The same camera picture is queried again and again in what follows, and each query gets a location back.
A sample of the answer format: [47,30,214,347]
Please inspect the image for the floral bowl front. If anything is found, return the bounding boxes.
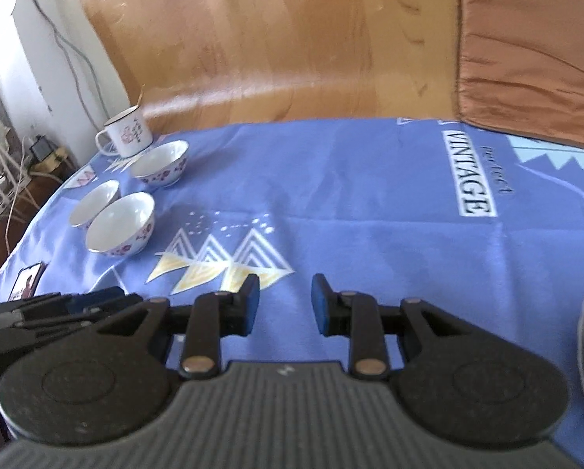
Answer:
[85,193,155,257]

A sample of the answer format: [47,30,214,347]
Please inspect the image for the floral bowl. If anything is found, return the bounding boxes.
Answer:
[85,193,155,257]
[129,140,190,188]

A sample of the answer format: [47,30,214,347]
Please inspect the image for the floral bowl edge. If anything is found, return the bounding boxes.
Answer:
[69,180,121,230]

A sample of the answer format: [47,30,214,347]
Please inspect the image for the small picture card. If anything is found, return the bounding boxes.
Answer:
[9,263,46,301]

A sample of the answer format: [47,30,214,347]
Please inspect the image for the blue printed tablecloth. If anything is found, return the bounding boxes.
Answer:
[0,119,584,464]

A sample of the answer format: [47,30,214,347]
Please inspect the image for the white floral enamel mug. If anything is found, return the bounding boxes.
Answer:
[95,105,154,159]

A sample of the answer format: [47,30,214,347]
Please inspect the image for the thin stick in mug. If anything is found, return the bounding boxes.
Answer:
[137,85,146,106]

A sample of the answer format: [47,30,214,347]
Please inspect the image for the wood pattern vinyl sheet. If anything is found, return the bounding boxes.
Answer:
[80,0,459,133]

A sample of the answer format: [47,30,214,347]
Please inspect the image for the brown seat cushion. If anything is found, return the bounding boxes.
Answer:
[457,0,584,148]

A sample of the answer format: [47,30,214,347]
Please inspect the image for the grey wall cable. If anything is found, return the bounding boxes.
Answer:
[9,0,113,131]

